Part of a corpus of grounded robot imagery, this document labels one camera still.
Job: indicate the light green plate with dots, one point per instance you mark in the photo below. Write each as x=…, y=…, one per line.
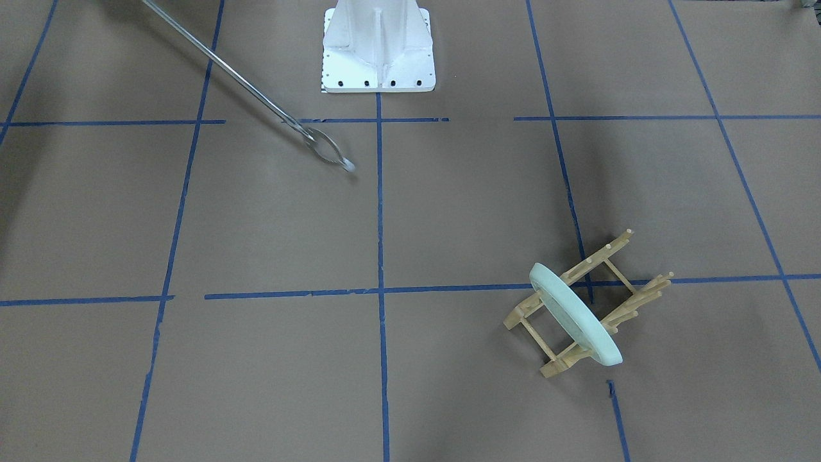
x=574, y=316

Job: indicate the metal reacher grabber stick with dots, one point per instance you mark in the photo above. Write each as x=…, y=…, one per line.
x=318, y=142

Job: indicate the wooden dish rack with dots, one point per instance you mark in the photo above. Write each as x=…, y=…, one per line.
x=560, y=362

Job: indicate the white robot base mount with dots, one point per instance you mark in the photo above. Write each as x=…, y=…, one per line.
x=377, y=46

